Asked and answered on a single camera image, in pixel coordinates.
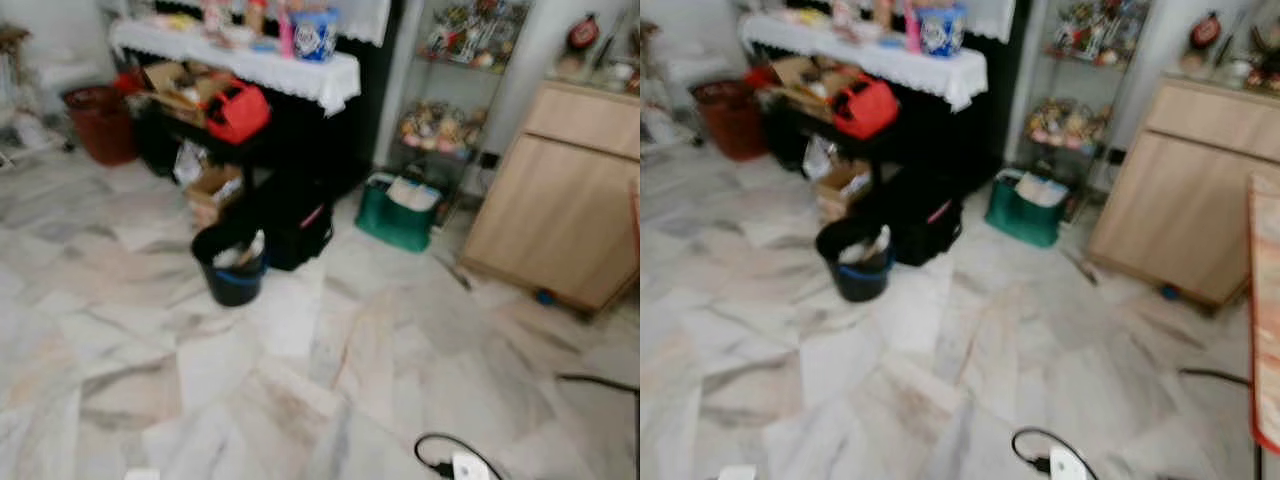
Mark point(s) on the light wooden cabinet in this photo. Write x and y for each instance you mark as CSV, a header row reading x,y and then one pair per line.
x,y
1190,195
560,200

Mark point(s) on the black metal table legs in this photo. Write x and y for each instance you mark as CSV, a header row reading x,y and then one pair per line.
x,y
1215,375
600,381

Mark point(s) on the red-brown plastic bin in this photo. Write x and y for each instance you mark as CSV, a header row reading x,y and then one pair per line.
x,y
730,120
100,125

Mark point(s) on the small cardboard box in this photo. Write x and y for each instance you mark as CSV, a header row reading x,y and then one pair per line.
x,y
215,192
845,187

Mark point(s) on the red and black round ornament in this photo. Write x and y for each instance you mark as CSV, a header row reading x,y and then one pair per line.
x,y
583,34
1206,31

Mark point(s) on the black bucket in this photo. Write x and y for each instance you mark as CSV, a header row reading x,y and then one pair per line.
x,y
856,282
230,285

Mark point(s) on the large open cardboard box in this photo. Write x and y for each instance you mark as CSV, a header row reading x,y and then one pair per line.
x,y
795,78
170,85

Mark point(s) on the green bag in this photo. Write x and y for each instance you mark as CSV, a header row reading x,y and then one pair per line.
x,y
392,225
1022,218

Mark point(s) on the white robot plug block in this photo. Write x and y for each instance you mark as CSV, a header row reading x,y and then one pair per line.
x,y
470,468
1066,465

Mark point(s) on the black bag with red stripe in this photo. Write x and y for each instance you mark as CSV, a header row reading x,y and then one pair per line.
x,y
298,225
925,220

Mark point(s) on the pink bottle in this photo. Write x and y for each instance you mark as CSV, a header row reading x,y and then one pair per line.
x,y
286,36
912,32

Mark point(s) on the white lace curtain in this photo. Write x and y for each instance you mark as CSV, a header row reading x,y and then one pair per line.
x,y
992,16
365,18

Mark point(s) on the blue and white tin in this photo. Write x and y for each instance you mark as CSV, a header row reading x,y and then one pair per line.
x,y
315,36
941,32

